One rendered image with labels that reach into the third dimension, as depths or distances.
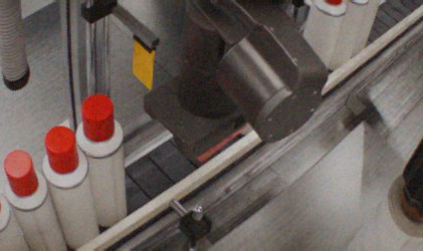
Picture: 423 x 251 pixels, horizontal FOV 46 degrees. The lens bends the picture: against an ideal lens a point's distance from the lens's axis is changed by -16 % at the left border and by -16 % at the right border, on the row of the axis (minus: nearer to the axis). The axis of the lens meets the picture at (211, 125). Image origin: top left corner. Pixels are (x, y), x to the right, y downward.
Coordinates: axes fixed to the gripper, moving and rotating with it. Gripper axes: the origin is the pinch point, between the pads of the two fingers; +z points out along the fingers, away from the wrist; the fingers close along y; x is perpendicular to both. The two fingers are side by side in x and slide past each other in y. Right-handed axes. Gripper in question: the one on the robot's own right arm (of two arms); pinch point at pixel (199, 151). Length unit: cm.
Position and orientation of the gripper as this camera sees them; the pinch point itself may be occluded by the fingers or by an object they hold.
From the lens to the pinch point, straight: 58.8
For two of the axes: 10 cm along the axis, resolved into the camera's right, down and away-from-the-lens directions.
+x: -6.6, -6.3, 4.0
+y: 7.4, -4.9, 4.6
